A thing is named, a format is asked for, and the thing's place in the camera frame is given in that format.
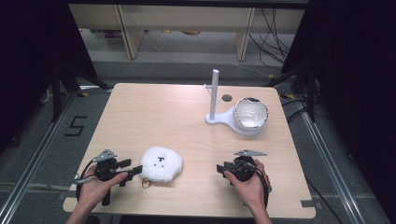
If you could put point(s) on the person's left hand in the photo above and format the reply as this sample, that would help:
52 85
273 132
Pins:
91 191

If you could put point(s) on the black metal stand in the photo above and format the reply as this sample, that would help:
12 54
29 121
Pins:
57 93
309 93

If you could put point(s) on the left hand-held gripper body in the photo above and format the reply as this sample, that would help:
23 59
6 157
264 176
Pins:
106 169

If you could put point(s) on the grey tape strip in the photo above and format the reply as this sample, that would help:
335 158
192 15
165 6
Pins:
311 204

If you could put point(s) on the white bowl with silver rim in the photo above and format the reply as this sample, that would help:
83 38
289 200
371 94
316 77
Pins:
251 114

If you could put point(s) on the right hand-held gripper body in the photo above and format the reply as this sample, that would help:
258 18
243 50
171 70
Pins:
244 168

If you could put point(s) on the person's right hand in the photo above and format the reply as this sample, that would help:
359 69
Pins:
250 189

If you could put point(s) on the white stand with pole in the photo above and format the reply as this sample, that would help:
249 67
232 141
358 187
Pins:
214 99

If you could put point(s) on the aluminium floor rail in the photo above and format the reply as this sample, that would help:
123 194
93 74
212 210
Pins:
330 165
37 155

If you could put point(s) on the dark curtain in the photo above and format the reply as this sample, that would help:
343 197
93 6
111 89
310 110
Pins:
34 56
358 77

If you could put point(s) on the white fluffy plush toy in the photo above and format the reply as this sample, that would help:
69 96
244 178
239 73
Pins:
161 165

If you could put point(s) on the light wooden desk frame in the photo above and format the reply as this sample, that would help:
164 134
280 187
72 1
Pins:
186 17

